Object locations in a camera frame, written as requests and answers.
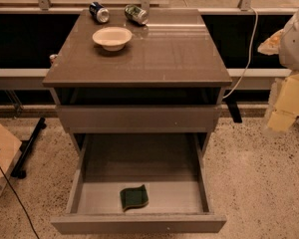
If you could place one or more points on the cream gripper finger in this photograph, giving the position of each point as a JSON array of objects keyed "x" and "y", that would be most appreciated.
[
  {"x": 283, "y": 103},
  {"x": 271, "y": 45}
]

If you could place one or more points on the green yellow sponge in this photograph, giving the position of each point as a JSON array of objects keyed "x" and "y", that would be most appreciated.
[{"x": 134, "y": 197}]

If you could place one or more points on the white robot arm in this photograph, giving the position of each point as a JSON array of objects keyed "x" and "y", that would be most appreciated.
[{"x": 289, "y": 45}]

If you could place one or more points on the open grey middle drawer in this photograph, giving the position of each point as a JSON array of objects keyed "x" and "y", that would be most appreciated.
[{"x": 170, "y": 165}]

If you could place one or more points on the closed grey top drawer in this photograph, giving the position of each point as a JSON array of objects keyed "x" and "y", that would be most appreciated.
[{"x": 138, "y": 119}]

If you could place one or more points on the grey drawer cabinet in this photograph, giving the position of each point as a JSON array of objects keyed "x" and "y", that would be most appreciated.
[{"x": 170, "y": 61}]

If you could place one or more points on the black stand leg right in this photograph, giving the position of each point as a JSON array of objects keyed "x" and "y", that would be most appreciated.
[{"x": 234, "y": 110}]

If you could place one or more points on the black stand leg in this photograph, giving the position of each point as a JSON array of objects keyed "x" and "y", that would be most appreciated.
[
  {"x": 26, "y": 148},
  {"x": 234, "y": 110}
]

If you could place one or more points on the green soda can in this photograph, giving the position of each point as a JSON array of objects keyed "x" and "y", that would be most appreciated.
[{"x": 136, "y": 14}]

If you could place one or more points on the white paper bowl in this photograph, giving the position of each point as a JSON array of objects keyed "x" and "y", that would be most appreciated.
[{"x": 112, "y": 38}]

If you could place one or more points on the blue soda can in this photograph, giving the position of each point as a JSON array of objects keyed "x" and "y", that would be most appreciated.
[{"x": 99, "y": 12}]

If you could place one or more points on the small can behind cabinet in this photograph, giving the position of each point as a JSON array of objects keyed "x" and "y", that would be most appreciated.
[{"x": 53, "y": 58}]

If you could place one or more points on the black stand leg left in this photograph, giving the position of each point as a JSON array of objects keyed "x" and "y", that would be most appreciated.
[{"x": 26, "y": 148}]

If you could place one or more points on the cardboard box left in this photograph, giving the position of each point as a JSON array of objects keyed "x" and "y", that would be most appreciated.
[{"x": 9, "y": 154}]

